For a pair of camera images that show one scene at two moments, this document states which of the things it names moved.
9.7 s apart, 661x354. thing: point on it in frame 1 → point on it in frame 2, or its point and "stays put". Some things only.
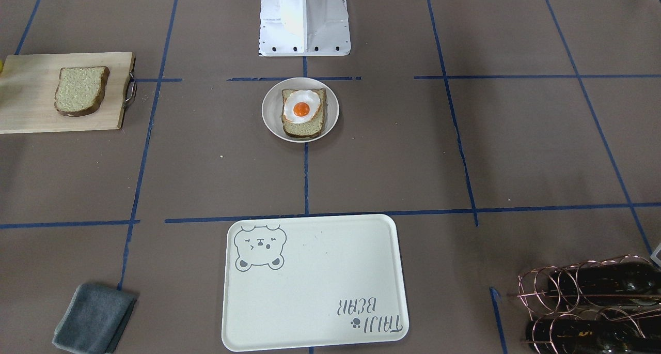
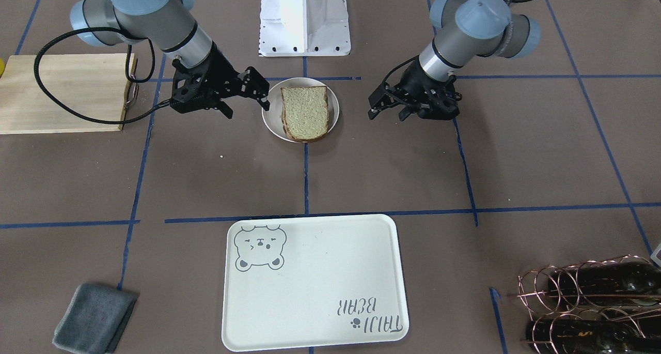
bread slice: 80,90 → 304,112
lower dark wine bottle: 563,336 stays put
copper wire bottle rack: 609,307 stays put
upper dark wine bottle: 635,283 stays put
